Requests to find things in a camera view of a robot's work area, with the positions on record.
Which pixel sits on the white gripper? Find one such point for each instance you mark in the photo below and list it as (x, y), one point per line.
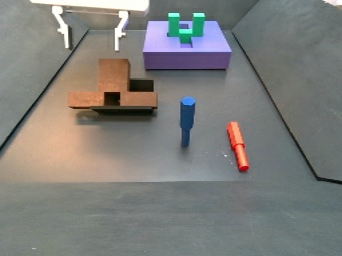
(116, 7)

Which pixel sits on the brown T-shaped block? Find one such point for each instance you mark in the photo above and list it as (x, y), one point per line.
(112, 78)

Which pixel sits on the green U-shaped block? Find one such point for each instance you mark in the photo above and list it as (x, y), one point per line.
(186, 31)

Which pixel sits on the purple base block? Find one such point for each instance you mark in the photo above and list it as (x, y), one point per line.
(207, 52)

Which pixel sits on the blue peg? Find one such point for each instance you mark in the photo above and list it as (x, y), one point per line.
(187, 114)

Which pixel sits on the red peg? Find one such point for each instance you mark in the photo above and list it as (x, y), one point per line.
(238, 145)

